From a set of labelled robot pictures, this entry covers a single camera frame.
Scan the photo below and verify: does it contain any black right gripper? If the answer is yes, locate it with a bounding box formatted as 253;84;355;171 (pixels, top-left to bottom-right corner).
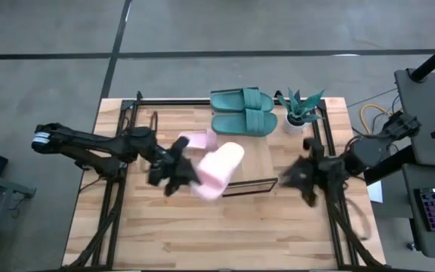
280;138;349;208

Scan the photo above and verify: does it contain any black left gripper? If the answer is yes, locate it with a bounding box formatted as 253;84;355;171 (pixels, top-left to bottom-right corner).
147;135;202;197

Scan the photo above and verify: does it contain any pink rubber slide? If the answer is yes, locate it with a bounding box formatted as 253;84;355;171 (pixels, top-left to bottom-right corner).
178;128;219;152
192;141;246;202

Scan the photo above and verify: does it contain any green plant in white pot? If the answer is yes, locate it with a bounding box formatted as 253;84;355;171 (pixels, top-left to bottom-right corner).
276;87;326;134

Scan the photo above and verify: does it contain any white paper sheet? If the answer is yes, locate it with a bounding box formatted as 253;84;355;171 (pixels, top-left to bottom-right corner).
366;180;384;204

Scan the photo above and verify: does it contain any grey keyboard desk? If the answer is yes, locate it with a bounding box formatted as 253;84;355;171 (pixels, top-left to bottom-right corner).
401;162;435;261

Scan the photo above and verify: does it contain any black pole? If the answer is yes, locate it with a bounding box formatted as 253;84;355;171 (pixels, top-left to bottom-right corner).
408;33;435;82

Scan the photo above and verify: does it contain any wooden shelf with black frame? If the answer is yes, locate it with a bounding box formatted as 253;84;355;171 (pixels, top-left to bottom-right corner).
209;87;279;198

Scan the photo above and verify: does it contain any black left wrist camera cable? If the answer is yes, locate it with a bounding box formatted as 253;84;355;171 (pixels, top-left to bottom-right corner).
147;110;160;131

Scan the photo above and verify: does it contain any black aluminium rig frame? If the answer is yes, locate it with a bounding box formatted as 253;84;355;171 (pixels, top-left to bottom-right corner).
61;90;388;272

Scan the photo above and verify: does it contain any yellow cable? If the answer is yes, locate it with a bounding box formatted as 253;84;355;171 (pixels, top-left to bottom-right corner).
359;104;406;134

